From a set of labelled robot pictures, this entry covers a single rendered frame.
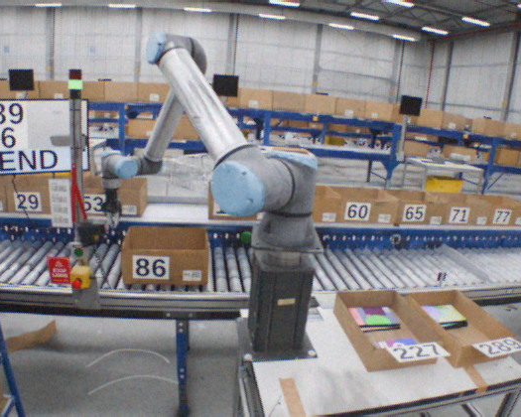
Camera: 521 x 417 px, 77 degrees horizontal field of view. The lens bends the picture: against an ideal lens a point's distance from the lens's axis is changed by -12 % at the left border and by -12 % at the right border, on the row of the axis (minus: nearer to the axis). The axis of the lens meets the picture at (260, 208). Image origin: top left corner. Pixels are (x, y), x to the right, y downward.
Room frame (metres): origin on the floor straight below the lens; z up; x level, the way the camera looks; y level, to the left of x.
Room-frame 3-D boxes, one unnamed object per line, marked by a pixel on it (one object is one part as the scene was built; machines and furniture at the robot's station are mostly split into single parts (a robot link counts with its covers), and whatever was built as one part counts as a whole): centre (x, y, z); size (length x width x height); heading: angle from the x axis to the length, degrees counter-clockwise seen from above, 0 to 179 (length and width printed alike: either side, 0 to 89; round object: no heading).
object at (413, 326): (1.17, -0.51, 0.80); 0.38 x 0.28 x 0.10; 10
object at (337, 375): (1.11, -0.50, 0.74); 1.00 x 0.58 x 0.03; 101
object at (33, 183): (1.96, 1.28, 0.96); 0.39 x 0.29 x 0.17; 100
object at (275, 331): (1.12, -0.09, 0.91); 0.26 x 0.26 x 0.33; 11
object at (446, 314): (1.28, -0.81, 0.79); 0.19 x 0.14 x 0.02; 99
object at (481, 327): (1.19, -0.84, 0.80); 0.38 x 0.28 x 0.10; 13
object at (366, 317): (1.27, -0.50, 0.78); 0.19 x 0.14 x 0.02; 97
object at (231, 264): (1.70, 0.11, 0.72); 0.52 x 0.05 x 0.05; 10
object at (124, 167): (1.53, 0.61, 1.26); 0.12 x 0.12 x 0.09; 48
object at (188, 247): (1.59, 0.43, 0.83); 0.39 x 0.29 x 0.17; 102
